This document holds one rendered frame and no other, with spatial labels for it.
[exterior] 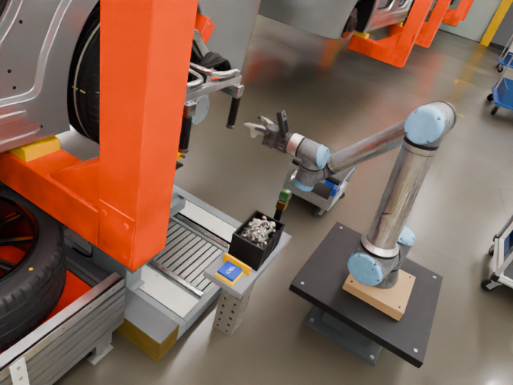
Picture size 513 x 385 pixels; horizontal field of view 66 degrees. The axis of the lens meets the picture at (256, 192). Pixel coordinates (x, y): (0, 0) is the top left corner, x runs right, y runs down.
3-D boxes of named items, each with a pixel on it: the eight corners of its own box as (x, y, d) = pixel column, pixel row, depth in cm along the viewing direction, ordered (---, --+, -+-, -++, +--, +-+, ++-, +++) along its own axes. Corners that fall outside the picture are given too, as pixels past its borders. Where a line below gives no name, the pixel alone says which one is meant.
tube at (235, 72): (203, 60, 176) (207, 37, 170) (239, 76, 170) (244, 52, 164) (177, 67, 162) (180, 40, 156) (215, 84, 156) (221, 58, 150)
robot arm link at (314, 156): (318, 174, 163) (326, 153, 157) (291, 161, 167) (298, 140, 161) (326, 166, 170) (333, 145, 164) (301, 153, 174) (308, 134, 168)
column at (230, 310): (224, 311, 189) (242, 248, 166) (241, 322, 186) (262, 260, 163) (212, 325, 182) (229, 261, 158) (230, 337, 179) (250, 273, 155)
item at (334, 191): (302, 176, 309) (315, 138, 290) (344, 198, 298) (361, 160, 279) (277, 199, 276) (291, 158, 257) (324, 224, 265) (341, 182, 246)
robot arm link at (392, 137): (458, 89, 139) (317, 156, 188) (446, 95, 130) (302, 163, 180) (472, 120, 139) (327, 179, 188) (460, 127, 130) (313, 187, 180)
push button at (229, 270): (227, 263, 151) (227, 260, 150) (241, 273, 149) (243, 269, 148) (216, 274, 146) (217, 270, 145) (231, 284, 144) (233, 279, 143)
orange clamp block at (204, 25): (192, 39, 173) (201, 21, 173) (207, 45, 171) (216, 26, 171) (185, 30, 167) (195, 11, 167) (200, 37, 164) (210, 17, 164)
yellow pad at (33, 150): (36, 134, 152) (34, 123, 150) (61, 150, 148) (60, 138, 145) (-1, 146, 142) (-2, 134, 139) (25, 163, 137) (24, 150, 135)
